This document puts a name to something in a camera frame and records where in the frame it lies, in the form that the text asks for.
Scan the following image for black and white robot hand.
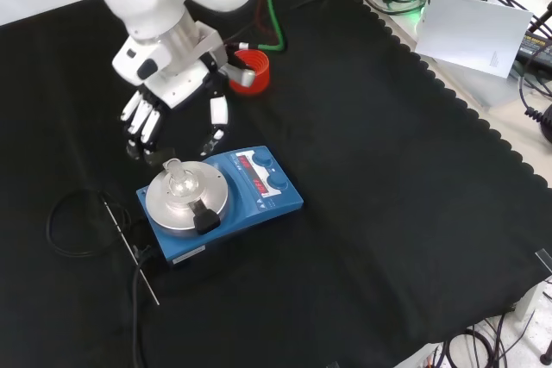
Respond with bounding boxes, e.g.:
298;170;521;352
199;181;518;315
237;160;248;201
111;12;256;166

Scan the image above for heater with blue base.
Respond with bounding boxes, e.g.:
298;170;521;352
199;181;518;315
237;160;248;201
135;144;304;269

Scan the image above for orange ribbed cup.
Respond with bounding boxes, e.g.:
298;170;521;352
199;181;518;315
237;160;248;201
229;49;271;97

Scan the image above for clear round-bottom glass flask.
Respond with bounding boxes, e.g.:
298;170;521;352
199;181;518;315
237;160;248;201
161;159;201;200

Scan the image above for black cloth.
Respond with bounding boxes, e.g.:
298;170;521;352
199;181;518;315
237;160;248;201
0;0;552;368

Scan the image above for thin metal probe rod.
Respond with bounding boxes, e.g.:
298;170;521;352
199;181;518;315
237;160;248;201
101;200;161;306

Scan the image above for pale board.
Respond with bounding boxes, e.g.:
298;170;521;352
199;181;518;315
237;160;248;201
413;0;534;79

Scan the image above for black power adapter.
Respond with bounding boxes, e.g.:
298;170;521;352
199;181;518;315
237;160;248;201
515;29;552;68

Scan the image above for green cable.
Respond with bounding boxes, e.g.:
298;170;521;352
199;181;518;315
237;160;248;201
244;0;288;52

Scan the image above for black probe cable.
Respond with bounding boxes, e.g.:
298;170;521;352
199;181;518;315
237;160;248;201
46;189;135;258

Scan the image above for black power cable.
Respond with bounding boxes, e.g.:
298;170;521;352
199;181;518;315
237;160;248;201
130;243;153;368

